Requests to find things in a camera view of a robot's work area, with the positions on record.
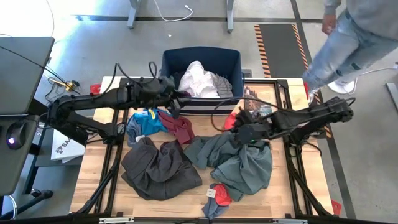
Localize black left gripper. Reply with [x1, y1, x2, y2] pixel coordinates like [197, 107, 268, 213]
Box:
[157, 76, 187, 119]

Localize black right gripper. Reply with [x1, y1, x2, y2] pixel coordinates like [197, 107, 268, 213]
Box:
[233, 109, 272, 144]

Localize red sock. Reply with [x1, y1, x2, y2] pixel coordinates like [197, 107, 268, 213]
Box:
[223, 112, 237, 131]
[214, 183, 233, 207]

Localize white shirt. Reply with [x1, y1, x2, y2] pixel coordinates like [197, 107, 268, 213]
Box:
[178, 60, 220, 99]

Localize maroon garment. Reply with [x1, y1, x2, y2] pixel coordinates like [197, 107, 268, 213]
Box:
[157, 110, 196, 146]

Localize blue shirt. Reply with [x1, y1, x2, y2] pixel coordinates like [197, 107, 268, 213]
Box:
[126, 108, 170, 147]

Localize grey-green trousers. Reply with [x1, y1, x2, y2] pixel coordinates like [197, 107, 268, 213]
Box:
[183, 132, 274, 202]

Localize dark grey garment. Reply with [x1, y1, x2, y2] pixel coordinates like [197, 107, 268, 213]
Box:
[120, 136, 203, 202]

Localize navy white striped fabric basket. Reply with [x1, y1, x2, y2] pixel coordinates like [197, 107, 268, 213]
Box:
[156, 46, 245, 116]

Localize black mat with hazard stripes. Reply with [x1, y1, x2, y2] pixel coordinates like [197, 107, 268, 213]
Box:
[254, 23, 333, 139]

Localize grey desk leg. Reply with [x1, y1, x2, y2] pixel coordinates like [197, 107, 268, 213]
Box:
[226, 0, 235, 34]
[126, 0, 141, 30]

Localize light blue knit sock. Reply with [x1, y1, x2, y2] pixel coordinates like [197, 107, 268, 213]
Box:
[201, 183, 231, 220]

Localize white cardboard box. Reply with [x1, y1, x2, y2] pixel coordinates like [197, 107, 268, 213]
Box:
[50, 128, 86, 164]

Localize person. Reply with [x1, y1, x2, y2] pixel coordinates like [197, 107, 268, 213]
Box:
[302, 0, 398, 105]

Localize person's hand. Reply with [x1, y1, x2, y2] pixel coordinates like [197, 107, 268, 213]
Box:
[321, 13, 338, 35]

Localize grey metal desk foot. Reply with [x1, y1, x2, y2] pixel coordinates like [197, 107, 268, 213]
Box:
[385, 82, 398, 112]

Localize black computer mouse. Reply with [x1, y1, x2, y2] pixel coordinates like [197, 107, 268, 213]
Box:
[6, 120, 27, 151]

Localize black desk base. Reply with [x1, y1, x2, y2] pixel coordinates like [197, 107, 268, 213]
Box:
[0, 121, 54, 220]

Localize grey desk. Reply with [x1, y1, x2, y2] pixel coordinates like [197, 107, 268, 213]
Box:
[0, 113, 43, 197]

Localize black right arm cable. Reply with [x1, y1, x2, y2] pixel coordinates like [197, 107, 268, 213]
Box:
[210, 97, 282, 133]

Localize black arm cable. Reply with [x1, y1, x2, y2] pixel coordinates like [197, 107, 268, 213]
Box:
[93, 61, 159, 100]
[210, 97, 282, 133]

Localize black aluminium table frame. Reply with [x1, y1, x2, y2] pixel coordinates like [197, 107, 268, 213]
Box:
[70, 77, 336, 218]

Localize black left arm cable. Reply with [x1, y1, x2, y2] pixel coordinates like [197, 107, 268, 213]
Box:
[93, 61, 159, 100]

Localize white cable with plug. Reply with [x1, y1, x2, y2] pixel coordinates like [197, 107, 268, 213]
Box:
[153, 0, 194, 23]

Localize yellow cable with connector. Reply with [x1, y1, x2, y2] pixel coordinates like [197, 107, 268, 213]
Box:
[43, 73, 81, 93]

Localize silver metal bracket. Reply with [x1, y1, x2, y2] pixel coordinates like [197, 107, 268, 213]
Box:
[98, 217, 135, 224]
[272, 218, 308, 224]

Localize black frame crossbeam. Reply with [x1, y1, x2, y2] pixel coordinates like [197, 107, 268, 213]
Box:
[0, 213, 398, 224]

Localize thin grey cable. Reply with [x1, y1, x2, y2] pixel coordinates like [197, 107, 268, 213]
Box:
[45, 0, 56, 37]

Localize thin black cable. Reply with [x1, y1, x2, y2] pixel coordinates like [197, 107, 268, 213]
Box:
[0, 45, 91, 101]

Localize white fan cable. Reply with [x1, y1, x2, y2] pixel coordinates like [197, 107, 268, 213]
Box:
[359, 63, 398, 77]

